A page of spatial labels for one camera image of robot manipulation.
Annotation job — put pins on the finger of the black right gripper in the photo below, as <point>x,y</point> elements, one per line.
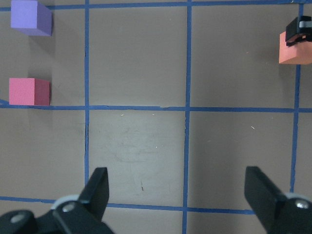
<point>299,30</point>

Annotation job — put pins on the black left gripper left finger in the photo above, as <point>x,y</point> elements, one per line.
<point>73,214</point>

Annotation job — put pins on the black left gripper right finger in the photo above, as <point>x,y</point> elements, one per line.
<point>278,212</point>

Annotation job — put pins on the orange foam cube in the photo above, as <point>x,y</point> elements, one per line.
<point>300,53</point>

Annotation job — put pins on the pink foam cube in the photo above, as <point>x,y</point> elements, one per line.
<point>29,91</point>

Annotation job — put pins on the purple foam cube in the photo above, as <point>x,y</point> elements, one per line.
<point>31,18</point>

